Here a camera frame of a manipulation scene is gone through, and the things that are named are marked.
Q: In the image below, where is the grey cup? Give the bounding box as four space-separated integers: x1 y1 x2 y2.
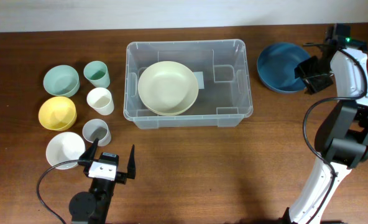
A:
82 119 112 146

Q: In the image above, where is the clear plastic storage bin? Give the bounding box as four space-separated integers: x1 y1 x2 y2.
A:
123 39 254 129

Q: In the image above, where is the white small bowl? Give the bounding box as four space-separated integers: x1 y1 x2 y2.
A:
45 132 85 166

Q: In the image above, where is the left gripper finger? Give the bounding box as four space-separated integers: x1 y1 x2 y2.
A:
127 144 136 179
78 138 99 166

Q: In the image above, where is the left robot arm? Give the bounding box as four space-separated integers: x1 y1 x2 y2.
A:
69 139 136 223

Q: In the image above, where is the beige bowl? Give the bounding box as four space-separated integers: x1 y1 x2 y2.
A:
138 61 199 102

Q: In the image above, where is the cream white cup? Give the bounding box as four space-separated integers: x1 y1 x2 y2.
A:
86 87 114 116

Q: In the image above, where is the yellow small bowl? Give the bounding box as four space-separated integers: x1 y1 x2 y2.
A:
38 96 77 131

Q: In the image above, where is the dark blue bowl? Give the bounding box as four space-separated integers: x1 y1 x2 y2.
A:
257 42 310 94

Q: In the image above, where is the mint green small bowl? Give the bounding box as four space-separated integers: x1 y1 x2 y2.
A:
43 65 80 98

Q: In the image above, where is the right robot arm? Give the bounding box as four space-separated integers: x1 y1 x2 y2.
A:
278 24 368 223

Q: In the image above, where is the cream bowl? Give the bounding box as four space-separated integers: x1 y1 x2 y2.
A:
143 101 195 116

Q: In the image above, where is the mint green cup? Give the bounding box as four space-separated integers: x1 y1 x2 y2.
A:
83 61 111 88

